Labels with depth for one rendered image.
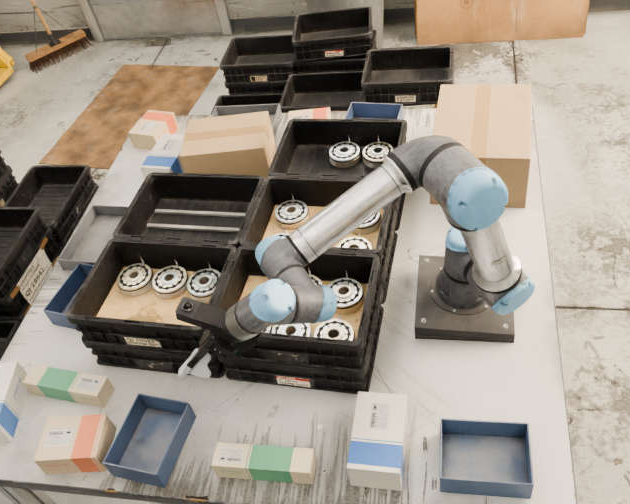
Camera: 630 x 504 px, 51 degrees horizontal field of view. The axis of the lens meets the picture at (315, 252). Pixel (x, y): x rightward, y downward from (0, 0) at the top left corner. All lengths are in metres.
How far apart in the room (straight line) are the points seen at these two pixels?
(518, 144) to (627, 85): 2.04
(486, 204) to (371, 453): 0.63
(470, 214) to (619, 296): 1.70
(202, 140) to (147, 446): 1.10
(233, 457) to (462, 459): 0.54
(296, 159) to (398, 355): 0.80
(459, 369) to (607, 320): 1.16
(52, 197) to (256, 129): 1.23
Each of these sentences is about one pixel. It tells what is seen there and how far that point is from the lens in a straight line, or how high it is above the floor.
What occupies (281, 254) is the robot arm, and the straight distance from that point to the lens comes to 1.36.
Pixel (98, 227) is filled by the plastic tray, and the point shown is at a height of 0.70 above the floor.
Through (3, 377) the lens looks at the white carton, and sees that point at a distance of 2.03.
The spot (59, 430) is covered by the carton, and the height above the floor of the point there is 0.78.
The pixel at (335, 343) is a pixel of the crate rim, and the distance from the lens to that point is 1.57.
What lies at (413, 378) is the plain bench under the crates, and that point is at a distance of 1.78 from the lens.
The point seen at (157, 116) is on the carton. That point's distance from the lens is 2.77.
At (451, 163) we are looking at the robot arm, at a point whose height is 1.36.
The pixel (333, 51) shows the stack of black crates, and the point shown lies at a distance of 3.44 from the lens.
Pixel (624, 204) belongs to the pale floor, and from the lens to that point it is 3.33.
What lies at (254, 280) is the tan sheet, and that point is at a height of 0.83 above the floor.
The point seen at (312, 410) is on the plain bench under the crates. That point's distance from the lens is 1.75.
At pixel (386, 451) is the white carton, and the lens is 1.57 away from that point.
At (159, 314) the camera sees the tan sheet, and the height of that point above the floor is 0.83.
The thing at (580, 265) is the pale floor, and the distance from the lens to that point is 3.02.
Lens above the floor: 2.19
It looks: 45 degrees down
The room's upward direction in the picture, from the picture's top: 12 degrees counter-clockwise
